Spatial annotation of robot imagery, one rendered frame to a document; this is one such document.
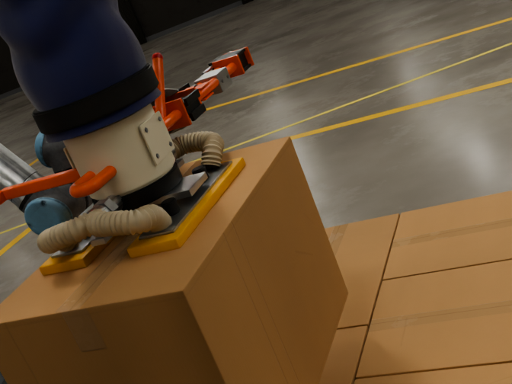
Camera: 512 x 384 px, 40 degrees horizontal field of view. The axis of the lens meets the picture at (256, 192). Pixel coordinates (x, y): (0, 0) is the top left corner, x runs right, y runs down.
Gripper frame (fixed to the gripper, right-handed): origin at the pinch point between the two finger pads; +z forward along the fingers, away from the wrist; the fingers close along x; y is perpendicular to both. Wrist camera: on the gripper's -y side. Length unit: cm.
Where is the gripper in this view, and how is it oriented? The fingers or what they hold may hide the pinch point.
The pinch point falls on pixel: (181, 106)
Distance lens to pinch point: 155.7
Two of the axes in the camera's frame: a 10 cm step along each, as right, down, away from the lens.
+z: 8.9, -2.0, -4.1
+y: -3.0, 4.2, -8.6
